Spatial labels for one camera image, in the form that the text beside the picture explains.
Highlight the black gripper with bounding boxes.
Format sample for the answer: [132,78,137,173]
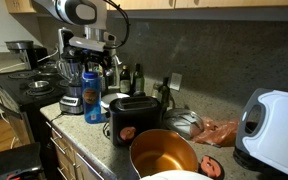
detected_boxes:
[80,49,116,78]

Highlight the blue translucent water bottle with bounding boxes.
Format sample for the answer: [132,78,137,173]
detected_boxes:
[81,71,104,125]

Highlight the dark wine bottle cream label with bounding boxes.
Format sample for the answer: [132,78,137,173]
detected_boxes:
[118,64,132,95]

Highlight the green glass wine bottle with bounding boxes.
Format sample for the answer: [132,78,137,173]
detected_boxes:
[131,63,146,97]

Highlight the dark olive oil bottle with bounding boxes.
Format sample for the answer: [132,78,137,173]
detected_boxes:
[156,76,171,117]

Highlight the gray pot copper interior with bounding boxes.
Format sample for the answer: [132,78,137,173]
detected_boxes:
[128,128,200,180]

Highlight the black glass jar blender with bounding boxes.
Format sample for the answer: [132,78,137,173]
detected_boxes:
[56,49,87,115]

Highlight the white round plate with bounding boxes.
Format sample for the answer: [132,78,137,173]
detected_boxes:
[100,92,131,111]

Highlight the white black countertop appliance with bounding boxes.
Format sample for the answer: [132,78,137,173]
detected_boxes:
[57,27,75,56]

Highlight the black two-slot toaster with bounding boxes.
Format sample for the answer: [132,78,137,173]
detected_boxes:
[108,95,163,148]

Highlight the small steel pan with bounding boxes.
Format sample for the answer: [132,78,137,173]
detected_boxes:
[27,80,51,93]

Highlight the black silver coffee maker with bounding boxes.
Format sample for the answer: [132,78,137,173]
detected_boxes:
[4,40,49,71]

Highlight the black electric stove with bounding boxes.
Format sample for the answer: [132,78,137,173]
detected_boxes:
[0,64,69,148]

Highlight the wooden lower cabinet drawers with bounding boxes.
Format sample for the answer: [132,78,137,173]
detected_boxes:
[44,120,109,180]

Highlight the wooden upper cabinets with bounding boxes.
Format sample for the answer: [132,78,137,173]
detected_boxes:
[4,0,288,15]

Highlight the orange plastic bag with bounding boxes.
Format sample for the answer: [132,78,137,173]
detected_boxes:
[190,116,239,148]

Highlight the round black orange lid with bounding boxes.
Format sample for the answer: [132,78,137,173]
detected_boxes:
[198,154,225,180]

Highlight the white gray cutting board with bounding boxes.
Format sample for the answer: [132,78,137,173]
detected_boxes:
[233,87,288,180]

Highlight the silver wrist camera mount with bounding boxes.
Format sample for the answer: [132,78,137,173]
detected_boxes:
[68,31,118,53]

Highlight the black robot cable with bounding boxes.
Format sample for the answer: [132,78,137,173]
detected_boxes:
[103,0,132,50]

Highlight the black toaster power cord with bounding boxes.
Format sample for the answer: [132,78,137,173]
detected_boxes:
[102,121,112,139]

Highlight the white wall outlet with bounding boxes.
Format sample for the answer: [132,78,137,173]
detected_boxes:
[168,72,183,92]

